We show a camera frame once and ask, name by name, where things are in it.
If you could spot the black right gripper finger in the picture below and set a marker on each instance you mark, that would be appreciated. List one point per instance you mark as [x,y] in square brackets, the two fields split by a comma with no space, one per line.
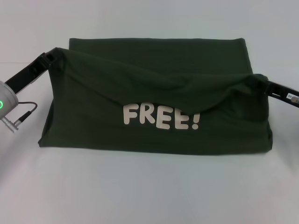
[263,85]

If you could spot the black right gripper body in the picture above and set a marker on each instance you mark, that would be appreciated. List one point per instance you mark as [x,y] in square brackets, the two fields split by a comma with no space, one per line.
[283,92]

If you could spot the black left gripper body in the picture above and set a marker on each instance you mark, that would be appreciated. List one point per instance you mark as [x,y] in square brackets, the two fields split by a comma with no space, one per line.
[28,72]

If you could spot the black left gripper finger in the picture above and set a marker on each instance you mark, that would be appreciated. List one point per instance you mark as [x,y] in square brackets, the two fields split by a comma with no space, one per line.
[51,55]

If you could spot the dark green shirt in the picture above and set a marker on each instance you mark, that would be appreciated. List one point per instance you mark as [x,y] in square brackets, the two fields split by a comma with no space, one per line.
[151,93]

